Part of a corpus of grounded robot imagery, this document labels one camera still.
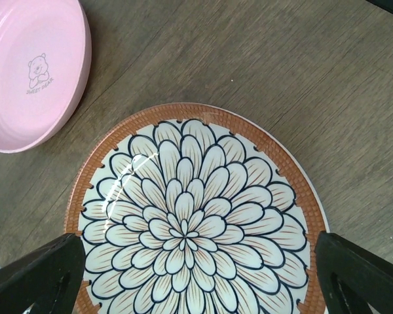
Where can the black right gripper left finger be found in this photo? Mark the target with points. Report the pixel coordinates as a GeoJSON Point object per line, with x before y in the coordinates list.
{"type": "Point", "coordinates": [47, 280]}

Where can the flower pattern brown-rim plate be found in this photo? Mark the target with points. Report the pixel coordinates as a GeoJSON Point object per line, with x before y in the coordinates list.
{"type": "Point", "coordinates": [188, 208]}

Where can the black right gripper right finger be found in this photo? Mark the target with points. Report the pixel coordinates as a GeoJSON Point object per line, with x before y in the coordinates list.
{"type": "Point", "coordinates": [352, 279]}

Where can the pink bear plate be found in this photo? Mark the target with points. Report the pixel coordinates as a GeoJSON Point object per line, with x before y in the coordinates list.
{"type": "Point", "coordinates": [45, 59]}

